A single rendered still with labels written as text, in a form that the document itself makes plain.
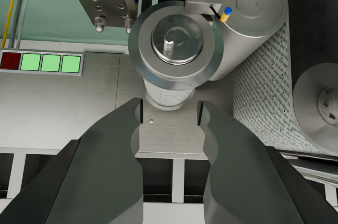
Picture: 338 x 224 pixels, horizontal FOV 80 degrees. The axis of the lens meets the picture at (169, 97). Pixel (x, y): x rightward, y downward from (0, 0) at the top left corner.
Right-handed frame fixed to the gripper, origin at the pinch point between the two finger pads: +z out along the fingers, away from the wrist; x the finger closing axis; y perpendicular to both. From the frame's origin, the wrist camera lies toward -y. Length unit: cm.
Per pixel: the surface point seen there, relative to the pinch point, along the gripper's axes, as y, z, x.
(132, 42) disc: 1.8, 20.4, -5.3
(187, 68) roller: 4.3, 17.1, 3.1
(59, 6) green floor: 24, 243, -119
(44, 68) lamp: 18, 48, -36
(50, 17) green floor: 39, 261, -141
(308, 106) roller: 8.7, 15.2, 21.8
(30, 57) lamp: 16, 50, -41
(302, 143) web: 14.0, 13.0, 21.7
